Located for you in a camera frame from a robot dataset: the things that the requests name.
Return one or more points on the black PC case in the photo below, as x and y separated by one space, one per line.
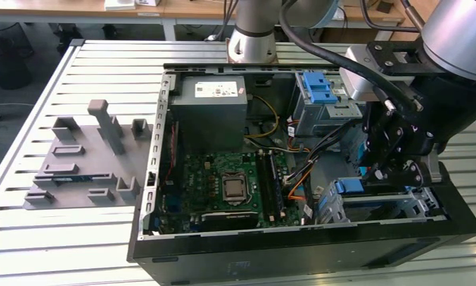
262 259

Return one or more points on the white papers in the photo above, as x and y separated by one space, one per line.
340 14

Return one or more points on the grey metal drive cage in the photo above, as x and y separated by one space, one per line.
321 119

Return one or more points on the grey parts rack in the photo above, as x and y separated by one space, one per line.
87 140

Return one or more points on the white labelled box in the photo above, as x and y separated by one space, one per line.
147 3

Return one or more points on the blue plastic drive latch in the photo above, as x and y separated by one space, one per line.
320 89

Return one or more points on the small black desk item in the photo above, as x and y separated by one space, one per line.
386 7

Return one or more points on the black mesh bin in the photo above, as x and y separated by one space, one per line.
7 59

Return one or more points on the black graphics card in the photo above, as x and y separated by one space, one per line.
227 222

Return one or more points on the CPU socket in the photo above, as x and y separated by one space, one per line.
250 178

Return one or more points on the green motherboard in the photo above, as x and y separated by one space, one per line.
206 178

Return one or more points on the silver CPU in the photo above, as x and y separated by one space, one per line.
233 188

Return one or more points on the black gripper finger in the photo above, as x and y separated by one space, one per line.
405 175
385 134

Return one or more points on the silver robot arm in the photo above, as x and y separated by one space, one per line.
254 29

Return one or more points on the silver camera box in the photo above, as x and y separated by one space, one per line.
357 86

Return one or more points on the metal disk bay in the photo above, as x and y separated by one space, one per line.
381 208

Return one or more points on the wooden desk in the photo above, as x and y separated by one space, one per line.
83 13

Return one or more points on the grey power supply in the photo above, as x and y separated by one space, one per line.
210 125

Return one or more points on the RAM stick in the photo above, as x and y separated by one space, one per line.
277 184
71 179

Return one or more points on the black camera bracket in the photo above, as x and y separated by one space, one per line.
381 56

